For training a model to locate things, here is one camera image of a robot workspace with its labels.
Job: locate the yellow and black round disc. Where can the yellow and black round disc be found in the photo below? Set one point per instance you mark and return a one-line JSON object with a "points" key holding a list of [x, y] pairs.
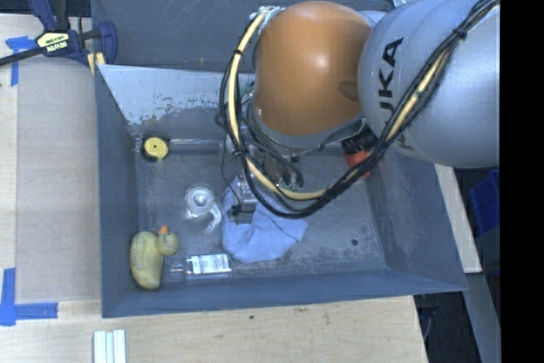
{"points": [[154, 147]]}

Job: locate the black cylinder on white bracket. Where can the black cylinder on white bracket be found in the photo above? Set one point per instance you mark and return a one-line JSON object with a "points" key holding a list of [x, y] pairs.
{"points": [[359, 141]]}

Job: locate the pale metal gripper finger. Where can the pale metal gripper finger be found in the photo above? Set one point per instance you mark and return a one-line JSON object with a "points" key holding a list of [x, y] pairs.
{"points": [[243, 213], [244, 188]]}

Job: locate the light blue cloth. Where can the light blue cloth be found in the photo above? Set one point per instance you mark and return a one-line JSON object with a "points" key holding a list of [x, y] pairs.
{"points": [[263, 238]]}

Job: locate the yellow rubber duck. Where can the yellow rubber duck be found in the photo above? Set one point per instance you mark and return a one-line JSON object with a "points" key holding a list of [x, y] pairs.
{"points": [[146, 259]]}

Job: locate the clear plastic bottle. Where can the clear plastic bottle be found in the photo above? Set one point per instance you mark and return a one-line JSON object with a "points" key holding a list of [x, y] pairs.
{"points": [[208, 264]]}

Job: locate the grey metal bin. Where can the grey metal bin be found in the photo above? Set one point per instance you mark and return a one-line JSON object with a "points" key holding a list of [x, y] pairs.
{"points": [[170, 34]]}

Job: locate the clear glass cup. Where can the clear glass cup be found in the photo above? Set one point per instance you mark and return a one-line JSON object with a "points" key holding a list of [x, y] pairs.
{"points": [[198, 200]]}

